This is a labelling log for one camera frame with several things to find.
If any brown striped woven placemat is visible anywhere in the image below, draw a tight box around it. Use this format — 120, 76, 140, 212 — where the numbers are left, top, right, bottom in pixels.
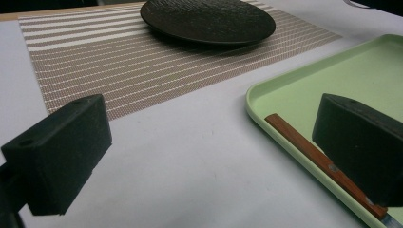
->
17, 0, 344, 122

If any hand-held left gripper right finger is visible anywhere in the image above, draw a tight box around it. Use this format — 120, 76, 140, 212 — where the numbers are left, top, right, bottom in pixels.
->
311, 92, 403, 209

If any dark textured round plate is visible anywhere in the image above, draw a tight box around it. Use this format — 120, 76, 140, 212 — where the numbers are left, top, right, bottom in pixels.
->
140, 0, 277, 47

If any light green tray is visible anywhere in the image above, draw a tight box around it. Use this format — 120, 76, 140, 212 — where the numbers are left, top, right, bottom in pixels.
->
245, 33, 403, 228

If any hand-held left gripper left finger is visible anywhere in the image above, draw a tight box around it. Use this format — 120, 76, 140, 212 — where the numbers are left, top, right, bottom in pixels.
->
0, 93, 113, 217

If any wooden-handled knife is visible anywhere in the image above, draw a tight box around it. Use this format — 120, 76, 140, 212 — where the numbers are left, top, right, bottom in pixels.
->
264, 112, 403, 228

